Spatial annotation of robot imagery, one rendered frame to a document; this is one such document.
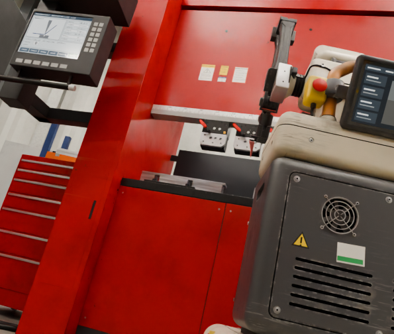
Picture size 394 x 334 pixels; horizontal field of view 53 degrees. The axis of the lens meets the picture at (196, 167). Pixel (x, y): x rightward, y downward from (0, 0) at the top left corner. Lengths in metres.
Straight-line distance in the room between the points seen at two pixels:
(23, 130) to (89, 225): 5.39
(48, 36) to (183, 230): 1.23
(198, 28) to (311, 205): 2.00
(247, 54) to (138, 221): 1.21
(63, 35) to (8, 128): 5.32
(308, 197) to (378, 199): 0.16
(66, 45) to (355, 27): 1.66
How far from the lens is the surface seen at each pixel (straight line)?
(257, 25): 2.69
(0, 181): 6.79
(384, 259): 0.96
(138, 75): 2.38
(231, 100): 2.39
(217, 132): 2.30
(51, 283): 2.13
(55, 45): 2.25
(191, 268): 1.98
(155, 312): 2.01
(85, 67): 2.10
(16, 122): 7.48
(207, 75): 2.51
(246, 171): 2.76
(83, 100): 7.33
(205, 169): 2.81
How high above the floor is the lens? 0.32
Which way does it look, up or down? 19 degrees up
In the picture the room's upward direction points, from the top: 14 degrees clockwise
